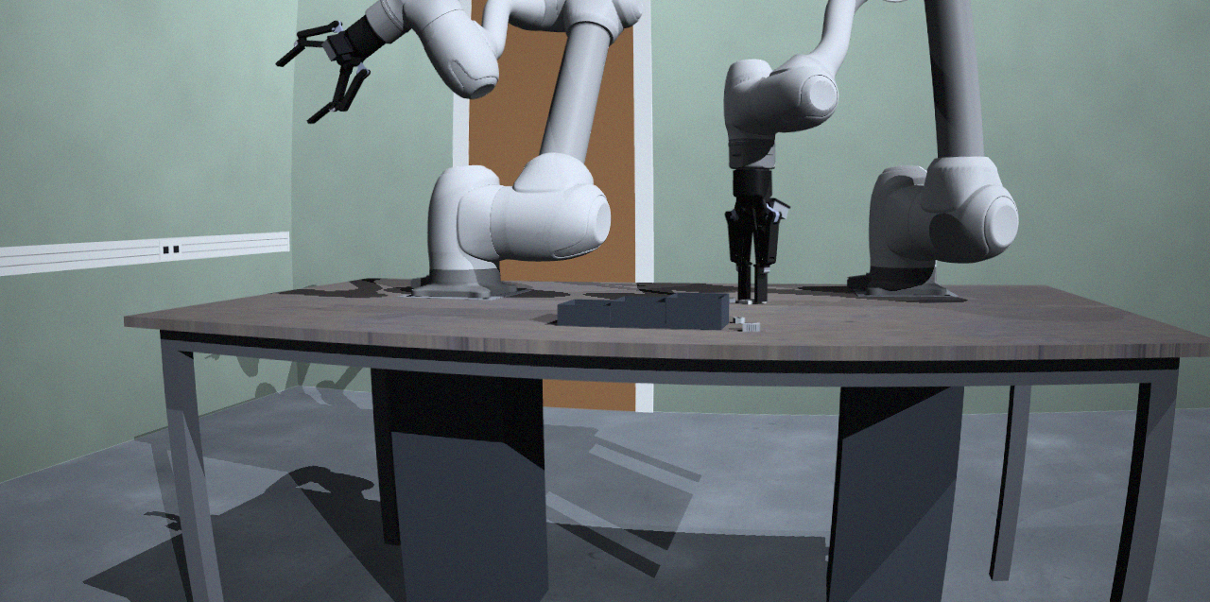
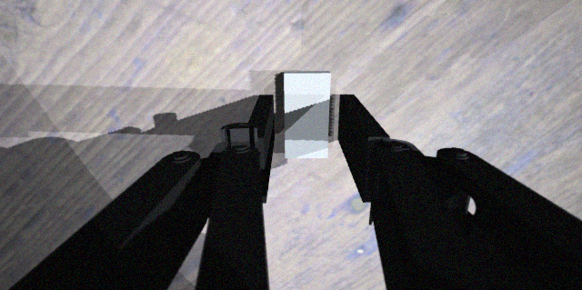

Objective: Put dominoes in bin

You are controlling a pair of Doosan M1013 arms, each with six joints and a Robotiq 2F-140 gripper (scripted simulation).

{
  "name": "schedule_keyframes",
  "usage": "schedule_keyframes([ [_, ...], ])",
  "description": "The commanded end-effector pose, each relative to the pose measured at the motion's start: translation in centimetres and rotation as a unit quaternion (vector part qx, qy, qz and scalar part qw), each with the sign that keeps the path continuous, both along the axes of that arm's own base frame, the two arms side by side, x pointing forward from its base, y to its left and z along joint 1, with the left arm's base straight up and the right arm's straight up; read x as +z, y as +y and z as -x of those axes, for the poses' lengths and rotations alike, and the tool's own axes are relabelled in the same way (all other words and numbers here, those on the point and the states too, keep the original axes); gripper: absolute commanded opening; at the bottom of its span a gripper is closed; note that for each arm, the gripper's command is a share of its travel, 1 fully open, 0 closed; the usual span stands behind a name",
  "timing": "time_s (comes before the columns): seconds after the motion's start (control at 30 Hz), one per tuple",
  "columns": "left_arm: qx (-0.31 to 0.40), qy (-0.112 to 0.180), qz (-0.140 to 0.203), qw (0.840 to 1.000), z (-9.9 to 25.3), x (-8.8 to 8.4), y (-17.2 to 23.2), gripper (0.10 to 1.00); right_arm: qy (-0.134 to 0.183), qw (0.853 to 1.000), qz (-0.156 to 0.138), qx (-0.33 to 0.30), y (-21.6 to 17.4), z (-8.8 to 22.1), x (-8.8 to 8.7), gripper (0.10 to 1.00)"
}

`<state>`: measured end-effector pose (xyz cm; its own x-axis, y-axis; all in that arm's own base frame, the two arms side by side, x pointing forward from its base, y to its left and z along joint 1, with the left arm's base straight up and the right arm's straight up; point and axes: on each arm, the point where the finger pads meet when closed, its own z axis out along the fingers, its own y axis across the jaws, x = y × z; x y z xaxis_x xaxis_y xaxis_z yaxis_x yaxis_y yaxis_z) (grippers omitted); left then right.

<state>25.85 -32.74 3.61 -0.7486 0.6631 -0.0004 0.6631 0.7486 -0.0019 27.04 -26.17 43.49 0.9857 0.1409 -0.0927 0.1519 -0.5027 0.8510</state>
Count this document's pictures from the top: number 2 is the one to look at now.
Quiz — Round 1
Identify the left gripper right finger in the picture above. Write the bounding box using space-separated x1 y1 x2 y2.
337 95 582 290

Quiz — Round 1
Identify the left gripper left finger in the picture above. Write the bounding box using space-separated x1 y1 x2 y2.
9 95 275 290

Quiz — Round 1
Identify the white domino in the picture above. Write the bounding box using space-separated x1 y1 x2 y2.
284 71 331 158

